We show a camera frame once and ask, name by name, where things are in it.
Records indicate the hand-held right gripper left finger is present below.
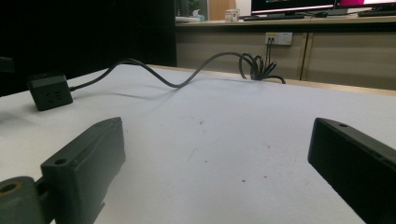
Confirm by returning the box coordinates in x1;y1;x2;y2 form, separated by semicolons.
40;117;127;224

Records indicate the tissue box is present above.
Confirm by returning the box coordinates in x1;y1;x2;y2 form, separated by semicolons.
190;8;205;22

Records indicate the computer monitor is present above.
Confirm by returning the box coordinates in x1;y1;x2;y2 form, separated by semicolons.
335;0;396;9
250;0;336;16

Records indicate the long wooden counter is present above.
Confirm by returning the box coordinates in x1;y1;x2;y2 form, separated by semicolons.
175;14;396;91

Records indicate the black keyboard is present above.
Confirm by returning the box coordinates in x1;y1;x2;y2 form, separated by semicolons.
242;14;297;22
357;9;396;18

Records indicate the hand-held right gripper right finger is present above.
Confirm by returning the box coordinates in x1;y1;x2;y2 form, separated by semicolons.
307;117;396;224

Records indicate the white wall outlet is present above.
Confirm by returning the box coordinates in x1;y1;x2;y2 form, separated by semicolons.
264;32;293;47

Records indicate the black cube power socket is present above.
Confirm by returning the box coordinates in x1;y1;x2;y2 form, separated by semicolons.
27;73;74;112

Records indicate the black power cable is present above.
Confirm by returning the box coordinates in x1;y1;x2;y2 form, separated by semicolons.
68;51;287;92

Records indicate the black curtain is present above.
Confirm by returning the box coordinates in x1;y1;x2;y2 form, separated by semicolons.
0;0;177;97

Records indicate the white jar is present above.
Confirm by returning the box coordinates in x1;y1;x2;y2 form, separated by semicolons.
224;8;240;22

